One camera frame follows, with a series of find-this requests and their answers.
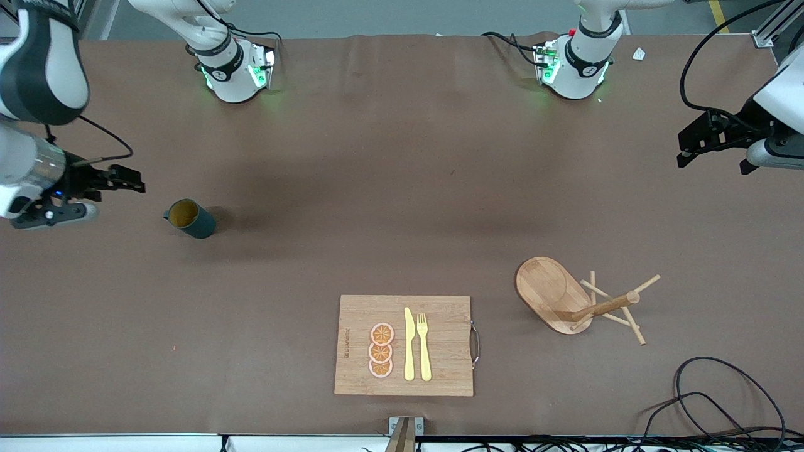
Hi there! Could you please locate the dark green ribbed cup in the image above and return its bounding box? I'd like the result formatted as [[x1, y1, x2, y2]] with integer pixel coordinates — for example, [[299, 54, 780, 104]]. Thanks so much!
[[163, 198, 217, 240]]

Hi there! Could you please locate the wooden mug tree stand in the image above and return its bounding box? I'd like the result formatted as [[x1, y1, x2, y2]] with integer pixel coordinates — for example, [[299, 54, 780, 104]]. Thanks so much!
[[514, 256, 661, 346]]

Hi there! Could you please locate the wooden cutting board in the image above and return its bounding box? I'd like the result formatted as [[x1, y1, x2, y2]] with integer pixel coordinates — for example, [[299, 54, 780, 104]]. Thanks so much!
[[334, 295, 481, 397]]

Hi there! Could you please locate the yellow plastic knife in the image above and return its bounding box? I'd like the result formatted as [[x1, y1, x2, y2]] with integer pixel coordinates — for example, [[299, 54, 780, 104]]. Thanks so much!
[[404, 307, 416, 382]]

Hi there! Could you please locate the yellow plastic fork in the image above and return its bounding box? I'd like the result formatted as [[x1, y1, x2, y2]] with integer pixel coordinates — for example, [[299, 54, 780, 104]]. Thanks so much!
[[417, 313, 433, 382]]

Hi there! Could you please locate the aluminium frame post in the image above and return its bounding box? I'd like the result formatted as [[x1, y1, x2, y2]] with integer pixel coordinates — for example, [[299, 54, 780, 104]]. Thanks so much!
[[754, 0, 804, 49]]

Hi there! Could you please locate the black right base cable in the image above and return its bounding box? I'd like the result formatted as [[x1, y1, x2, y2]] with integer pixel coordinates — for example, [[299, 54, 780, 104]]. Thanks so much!
[[200, 0, 281, 60]]

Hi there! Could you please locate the black base cable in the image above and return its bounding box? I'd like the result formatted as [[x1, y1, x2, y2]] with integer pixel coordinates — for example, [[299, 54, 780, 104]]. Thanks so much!
[[200, 0, 281, 60], [481, 31, 542, 67]]

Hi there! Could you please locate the black left base cable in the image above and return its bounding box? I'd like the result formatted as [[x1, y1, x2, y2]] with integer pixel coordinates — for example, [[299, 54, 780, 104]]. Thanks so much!
[[481, 31, 542, 67]]

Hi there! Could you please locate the black looped table cable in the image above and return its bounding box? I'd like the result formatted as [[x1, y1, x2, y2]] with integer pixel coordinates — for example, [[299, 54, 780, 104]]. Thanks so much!
[[639, 392, 754, 440], [674, 357, 787, 440]]

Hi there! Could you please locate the black cable bundle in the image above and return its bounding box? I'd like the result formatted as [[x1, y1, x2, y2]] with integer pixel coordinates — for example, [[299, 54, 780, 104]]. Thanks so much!
[[361, 435, 804, 452]]

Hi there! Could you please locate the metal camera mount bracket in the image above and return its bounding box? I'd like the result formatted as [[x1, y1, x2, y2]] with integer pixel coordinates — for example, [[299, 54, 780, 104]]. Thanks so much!
[[384, 416, 425, 452]]

